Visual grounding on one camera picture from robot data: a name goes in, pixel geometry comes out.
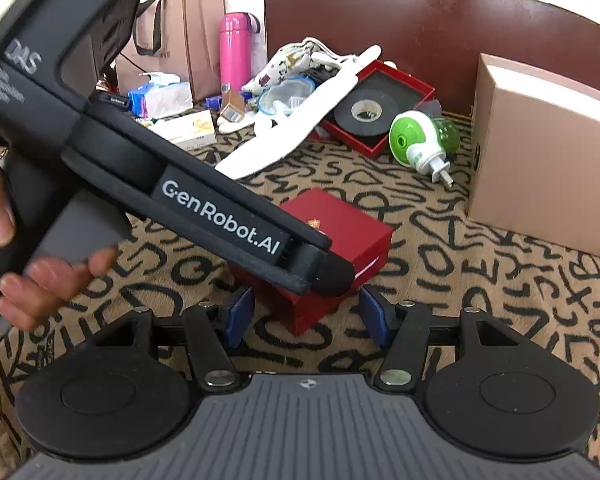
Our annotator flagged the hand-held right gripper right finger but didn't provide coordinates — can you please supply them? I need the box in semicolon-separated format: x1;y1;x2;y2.
358;285;522;394

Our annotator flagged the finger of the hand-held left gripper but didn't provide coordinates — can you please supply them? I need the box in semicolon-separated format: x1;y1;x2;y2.
279;238;356;297

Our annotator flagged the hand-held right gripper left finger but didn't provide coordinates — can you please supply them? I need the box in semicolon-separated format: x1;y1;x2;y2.
83;286;256;394

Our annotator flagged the red gift box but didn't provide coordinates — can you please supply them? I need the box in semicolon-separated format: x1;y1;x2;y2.
229;187;395;337

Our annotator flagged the person's left hand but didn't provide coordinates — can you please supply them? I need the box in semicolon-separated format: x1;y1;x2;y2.
0;151;119;335

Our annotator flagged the white yellow carton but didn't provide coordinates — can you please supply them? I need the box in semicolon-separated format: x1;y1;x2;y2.
149;110;218;152

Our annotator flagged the blue tissue pack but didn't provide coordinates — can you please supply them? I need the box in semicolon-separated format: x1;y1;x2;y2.
127;73;194;121

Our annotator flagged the small brown box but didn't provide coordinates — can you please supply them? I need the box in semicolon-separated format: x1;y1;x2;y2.
218;90;247;124

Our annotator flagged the brown paper bag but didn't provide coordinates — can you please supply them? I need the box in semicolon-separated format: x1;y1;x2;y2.
114;0;227;105

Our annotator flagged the pink thermos bottle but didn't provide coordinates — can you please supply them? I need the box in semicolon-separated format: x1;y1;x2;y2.
218;12;261;95

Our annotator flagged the clear blue-rimmed container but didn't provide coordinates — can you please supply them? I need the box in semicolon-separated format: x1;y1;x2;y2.
256;76;317;117

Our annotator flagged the long white shoehorn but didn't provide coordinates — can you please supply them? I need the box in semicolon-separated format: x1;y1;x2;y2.
214;44;383;180

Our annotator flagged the green white plug-in repellent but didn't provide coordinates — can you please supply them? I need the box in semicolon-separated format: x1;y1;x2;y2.
388;110;461;190

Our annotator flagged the black tape roll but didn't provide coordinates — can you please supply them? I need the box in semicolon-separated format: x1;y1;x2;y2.
334;90;402;137

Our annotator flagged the open red box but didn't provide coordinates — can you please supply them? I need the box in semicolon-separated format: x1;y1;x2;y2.
321;59;436;160

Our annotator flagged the tan cardboard box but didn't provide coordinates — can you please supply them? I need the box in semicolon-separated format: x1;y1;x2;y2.
467;53;600;264

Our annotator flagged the brown headboard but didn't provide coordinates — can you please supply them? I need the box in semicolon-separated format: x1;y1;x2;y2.
263;0;600;117

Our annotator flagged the floral drawstring pouch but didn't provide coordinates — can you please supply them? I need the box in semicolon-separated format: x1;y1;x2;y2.
241;37;332;97

